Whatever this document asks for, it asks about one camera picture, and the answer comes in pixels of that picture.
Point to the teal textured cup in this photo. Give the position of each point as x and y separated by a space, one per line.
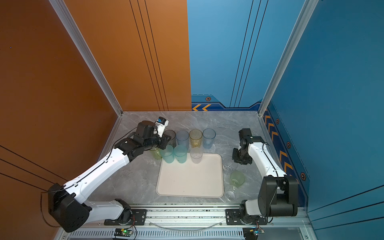
168 154
180 153

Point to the green tinted cup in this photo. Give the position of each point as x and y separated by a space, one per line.
156 154

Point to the aluminium front rail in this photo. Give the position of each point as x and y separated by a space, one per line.
195 222

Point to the light blue cup right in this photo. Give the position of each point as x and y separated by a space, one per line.
208 138

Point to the clear cup front right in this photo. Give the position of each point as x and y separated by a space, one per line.
231 193

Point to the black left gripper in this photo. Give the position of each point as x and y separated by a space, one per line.
164 141

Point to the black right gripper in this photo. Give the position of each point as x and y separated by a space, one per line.
236 159

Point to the right circuit board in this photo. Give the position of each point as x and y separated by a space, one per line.
252 233

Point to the grey smoked cup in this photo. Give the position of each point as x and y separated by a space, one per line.
172 142

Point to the clear textured cup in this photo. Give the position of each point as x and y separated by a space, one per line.
196 155

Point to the clear faceted cup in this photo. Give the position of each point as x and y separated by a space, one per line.
230 166

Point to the light green cup right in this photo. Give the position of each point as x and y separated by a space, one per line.
237 179

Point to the teal textured cup front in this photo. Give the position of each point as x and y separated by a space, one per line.
180 153

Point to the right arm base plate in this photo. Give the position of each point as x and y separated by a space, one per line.
235 217

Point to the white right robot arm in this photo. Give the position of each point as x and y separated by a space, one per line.
279 193

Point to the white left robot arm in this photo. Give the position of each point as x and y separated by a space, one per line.
68 204

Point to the right aluminium corner post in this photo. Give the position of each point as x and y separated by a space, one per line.
295 36

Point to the light blue cup left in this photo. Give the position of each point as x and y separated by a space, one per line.
183 138

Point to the aluminium corner post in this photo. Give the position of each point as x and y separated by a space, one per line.
74 32
295 36

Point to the left green circuit board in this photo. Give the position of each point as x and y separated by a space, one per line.
124 233

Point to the cream rectangular tray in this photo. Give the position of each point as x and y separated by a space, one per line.
202 180

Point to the yellow tinted cup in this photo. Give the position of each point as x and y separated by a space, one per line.
196 138

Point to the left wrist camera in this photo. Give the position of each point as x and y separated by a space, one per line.
161 123

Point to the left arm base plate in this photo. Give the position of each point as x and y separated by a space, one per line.
135 217

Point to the left aluminium corner post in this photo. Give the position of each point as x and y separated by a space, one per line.
74 32

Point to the light blue cup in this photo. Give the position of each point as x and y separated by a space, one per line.
183 138
208 138

